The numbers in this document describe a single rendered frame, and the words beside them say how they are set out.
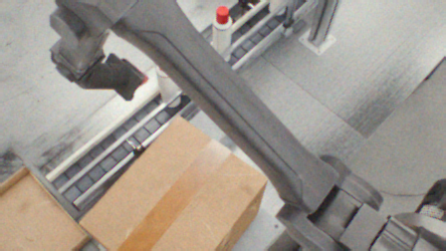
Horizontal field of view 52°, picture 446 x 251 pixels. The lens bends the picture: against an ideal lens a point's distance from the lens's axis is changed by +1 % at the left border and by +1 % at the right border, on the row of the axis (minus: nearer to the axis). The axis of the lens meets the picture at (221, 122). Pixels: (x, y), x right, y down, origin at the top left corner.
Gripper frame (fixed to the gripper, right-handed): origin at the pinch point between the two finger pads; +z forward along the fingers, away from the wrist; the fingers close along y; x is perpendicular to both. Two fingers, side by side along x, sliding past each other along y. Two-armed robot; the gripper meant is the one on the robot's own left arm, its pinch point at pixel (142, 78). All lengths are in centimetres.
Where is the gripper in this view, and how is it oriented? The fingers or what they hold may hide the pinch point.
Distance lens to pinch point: 110.4
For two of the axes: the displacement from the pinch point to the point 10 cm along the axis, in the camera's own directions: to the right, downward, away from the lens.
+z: 4.3, -0.6, 9.0
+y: -7.3, -6.2, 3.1
